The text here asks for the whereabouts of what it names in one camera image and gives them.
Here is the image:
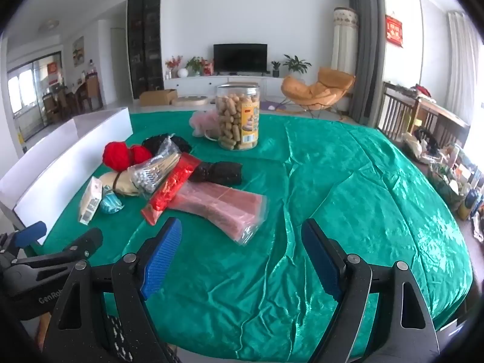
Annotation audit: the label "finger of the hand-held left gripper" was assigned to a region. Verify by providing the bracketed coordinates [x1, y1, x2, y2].
[57, 228, 103, 262]
[9, 221, 48, 250]

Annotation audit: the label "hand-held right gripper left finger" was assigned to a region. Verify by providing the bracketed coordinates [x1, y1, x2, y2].
[41, 217, 184, 363]

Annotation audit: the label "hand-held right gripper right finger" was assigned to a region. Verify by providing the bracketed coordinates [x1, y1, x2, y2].
[300, 218, 441, 363]

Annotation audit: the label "pack of pink plastic bags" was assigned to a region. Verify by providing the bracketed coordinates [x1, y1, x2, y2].
[168, 181, 270, 247]

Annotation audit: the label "red yarn ball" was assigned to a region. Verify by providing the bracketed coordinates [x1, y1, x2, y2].
[130, 146, 153, 165]
[103, 141, 133, 171]

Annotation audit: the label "small white packet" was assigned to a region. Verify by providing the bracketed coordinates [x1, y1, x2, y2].
[77, 177, 103, 224]

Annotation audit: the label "teal yarn ball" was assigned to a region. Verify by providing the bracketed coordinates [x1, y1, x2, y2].
[99, 185, 125, 214]

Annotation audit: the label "beige cloth bundle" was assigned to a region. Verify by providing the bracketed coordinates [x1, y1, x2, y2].
[100, 170, 142, 197]

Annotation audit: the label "red plastic packet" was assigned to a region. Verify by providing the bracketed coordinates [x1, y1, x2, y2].
[141, 153, 202, 225]

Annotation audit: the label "white long box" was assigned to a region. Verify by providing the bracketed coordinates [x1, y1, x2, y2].
[0, 108, 134, 243]

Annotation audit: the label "green satin cloth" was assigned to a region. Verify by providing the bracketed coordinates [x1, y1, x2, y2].
[30, 110, 475, 363]

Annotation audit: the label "black patterned clothing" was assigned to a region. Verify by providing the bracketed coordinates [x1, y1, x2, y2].
[102, 312, 178, 363]

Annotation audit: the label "clear bag of wooden sticks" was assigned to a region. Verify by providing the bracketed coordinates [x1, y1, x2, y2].
[130, 136, 186, 197]

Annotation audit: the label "black cloth bundle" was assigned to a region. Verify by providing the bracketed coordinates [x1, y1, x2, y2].
[188, 161, 243, 187]

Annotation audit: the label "black lace cloth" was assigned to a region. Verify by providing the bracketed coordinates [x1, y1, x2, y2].
[142, 133, 192, 155]

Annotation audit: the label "wooden dining chair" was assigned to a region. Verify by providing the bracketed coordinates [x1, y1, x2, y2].
[42, 93, 70, 122]
[77, 74, 103, 111]

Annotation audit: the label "pink mesh bath puff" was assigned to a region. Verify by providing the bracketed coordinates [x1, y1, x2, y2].
[189, 110, 220, 141]

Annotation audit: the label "white and black cloth pile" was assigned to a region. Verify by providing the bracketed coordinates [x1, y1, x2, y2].
[401, 126, 441, 163]

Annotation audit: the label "basket of assorted packets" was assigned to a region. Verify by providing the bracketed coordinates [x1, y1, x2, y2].
[427, 142, 484, 220]

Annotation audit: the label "clear plastic snack jar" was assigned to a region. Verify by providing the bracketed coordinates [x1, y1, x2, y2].
[215, 83, 261, 151]

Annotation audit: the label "cardboard box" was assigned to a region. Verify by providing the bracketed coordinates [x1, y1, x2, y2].
[139, 89, 178, 106]

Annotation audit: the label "round beige pet bed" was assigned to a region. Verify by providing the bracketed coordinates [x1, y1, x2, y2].
[171, 95, 209, 107]

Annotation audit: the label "wooden railing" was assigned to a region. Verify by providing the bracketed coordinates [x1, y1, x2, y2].
[377, 81, 471, 152]

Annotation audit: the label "orange lounge chair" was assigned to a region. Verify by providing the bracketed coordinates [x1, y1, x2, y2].
[280, 67, 356, 119]

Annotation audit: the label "red flowers in vase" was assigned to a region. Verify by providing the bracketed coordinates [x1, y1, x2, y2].
[165, 55, 183, 80]

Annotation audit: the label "green leafy potted plant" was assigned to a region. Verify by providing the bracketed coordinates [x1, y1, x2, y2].
[185, 57, 205, 77]

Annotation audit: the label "large green potted plant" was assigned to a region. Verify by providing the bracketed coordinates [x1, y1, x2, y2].
[283, 54, 312, 80]

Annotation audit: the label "black glass display cabinet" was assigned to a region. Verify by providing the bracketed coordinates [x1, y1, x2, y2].
[126, 0, 165, 101]

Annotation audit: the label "black flat television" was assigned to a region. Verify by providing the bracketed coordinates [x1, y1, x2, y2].
[213, 43, 270, 75]

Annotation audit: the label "grey curtain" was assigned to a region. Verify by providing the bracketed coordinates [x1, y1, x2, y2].
[348, 0, 386, 125]

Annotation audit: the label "covered tower air conditioner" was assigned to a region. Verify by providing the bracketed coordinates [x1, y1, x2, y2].
[332, 7, 359, 74]

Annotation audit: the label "white sheer curtain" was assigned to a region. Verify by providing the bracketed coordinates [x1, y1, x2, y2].
[448, 11, 477, 122]

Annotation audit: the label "red wall hanging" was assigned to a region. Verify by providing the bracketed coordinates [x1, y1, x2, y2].
[386, 14, 404, 48]

